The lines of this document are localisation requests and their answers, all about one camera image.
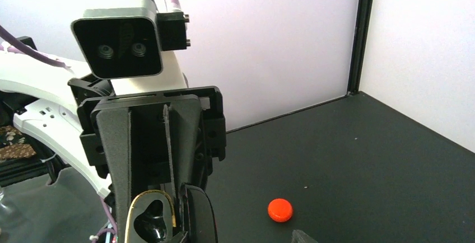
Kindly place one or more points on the red round cap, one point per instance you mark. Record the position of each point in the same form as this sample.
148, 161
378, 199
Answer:
280, 210

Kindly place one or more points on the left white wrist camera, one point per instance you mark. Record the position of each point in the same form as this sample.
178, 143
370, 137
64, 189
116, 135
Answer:
126, 38

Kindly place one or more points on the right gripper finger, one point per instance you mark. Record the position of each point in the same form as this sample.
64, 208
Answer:
299, 236

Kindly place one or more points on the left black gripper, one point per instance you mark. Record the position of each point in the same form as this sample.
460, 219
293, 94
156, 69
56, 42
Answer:
185, 127

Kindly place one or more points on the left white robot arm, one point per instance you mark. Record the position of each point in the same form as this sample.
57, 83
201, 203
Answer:
40, 104

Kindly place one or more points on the black glossy earbud charging case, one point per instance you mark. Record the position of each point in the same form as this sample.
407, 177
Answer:
154, 216

